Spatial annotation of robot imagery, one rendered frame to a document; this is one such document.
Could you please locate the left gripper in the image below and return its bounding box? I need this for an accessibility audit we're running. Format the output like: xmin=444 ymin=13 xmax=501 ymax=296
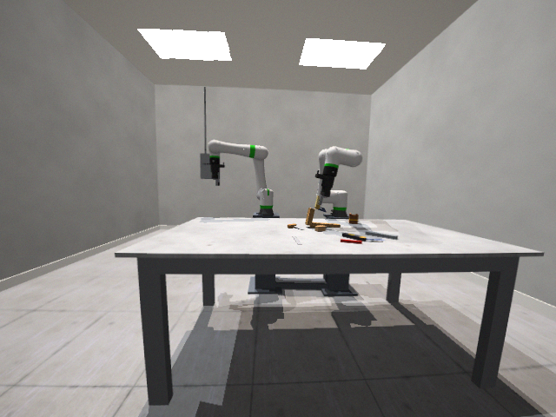
xmin=315 ymin=166 xmax=338 ymax=205

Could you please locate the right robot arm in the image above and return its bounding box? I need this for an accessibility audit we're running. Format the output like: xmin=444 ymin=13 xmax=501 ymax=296
xmin=208 ymin=140 xmax=274 ymax=215

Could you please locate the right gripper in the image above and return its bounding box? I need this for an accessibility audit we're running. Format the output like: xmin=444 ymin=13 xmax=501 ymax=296
xmin=209 ymin=157 xmax=225 ymax=186

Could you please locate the wooden sliding bevel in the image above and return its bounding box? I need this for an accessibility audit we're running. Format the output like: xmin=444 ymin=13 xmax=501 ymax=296
xmin=314 ymin=196 xmax=327 ymax=213

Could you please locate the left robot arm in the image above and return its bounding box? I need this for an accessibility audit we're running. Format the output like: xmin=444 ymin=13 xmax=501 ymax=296
xmin=317 ymin=147 xmax=362 ymax=217

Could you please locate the grey rectangular bar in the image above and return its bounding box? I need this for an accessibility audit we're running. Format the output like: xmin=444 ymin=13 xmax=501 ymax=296
xmin=366 ymin=231 xmax=398 ymax=240

